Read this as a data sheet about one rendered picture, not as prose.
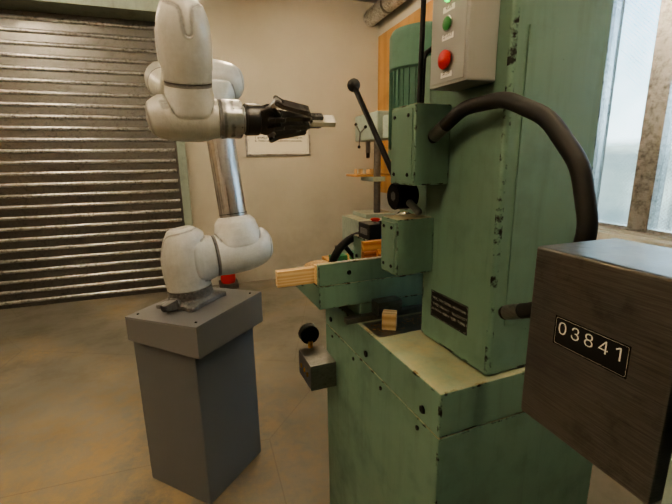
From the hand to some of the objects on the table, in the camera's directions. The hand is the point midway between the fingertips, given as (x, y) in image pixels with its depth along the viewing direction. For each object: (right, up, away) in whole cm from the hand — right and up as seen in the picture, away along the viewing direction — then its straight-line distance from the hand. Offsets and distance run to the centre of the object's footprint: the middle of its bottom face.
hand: (322, 120), depth 103 cm
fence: (+27, -40, +5) cm, 48 cm away
